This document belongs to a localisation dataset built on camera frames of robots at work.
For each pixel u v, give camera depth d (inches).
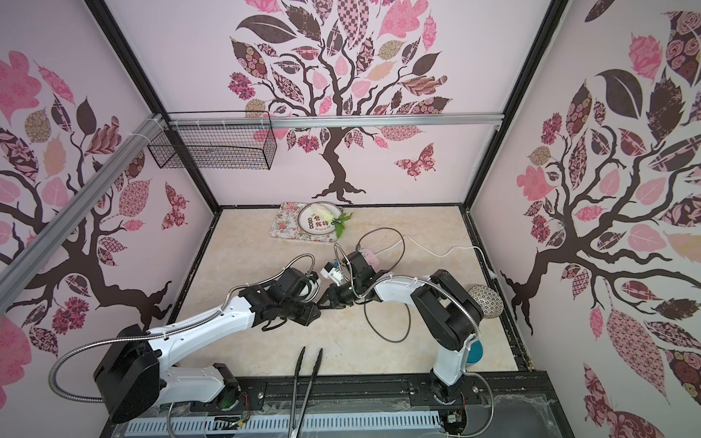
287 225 44.8
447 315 18.8
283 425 27.4
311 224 44.7
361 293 27.4
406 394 29.2
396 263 39.5
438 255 40.9
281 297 24.8
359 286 28.4
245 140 37.3
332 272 32.3
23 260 20.3
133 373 15.6
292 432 26.4
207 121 35.6
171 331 17.6
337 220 44.5
